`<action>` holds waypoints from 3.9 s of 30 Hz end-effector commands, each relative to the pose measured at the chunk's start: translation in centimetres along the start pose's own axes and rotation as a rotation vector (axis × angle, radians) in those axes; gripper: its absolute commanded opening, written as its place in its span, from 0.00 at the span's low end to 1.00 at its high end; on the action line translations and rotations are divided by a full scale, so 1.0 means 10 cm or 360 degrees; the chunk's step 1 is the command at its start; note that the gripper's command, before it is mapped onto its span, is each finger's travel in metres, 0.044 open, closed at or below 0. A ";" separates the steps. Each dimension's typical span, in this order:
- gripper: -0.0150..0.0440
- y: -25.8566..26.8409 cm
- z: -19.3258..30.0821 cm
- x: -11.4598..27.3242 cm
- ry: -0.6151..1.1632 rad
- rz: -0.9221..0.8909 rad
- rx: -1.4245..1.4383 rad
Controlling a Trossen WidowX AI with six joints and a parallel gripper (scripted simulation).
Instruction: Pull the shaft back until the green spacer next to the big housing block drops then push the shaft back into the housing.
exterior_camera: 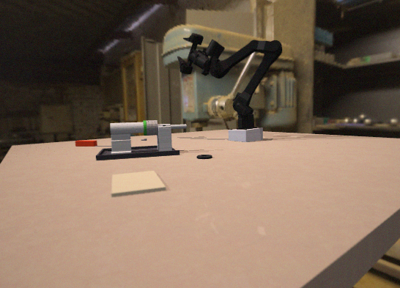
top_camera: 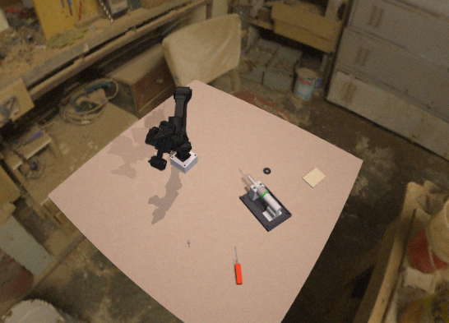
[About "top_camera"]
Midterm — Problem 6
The beige flat square plate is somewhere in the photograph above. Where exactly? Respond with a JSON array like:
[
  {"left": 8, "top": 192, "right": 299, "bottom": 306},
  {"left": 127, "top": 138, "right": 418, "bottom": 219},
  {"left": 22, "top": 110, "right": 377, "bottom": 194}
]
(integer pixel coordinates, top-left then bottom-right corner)
[{"left": 303, "top": 168, "right": 325, "bottom": 187}]

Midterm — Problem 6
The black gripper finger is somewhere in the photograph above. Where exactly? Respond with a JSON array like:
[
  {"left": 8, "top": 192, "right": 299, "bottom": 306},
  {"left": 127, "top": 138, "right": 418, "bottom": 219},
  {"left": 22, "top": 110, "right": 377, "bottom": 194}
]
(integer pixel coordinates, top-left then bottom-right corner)
[
  {"left": 153, "top": 125, "right": 173, "bottom": 139},
  {"left": 148, "top": 156, "right": 164, "bottom": 168}
]

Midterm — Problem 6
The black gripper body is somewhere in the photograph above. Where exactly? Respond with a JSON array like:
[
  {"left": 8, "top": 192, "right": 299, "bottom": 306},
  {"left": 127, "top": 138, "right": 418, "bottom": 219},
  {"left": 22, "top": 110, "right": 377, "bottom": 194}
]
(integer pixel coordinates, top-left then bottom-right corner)
[{"left": 150, "top": 121, "right": 178, "bottom": 172}]

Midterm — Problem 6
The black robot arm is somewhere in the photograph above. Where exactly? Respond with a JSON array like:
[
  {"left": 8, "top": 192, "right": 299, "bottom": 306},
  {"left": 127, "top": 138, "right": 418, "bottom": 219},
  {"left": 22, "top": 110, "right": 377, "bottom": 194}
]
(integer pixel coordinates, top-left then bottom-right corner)
[{"left": 145, "top": 86, "right": 192, "bottom": 162}]

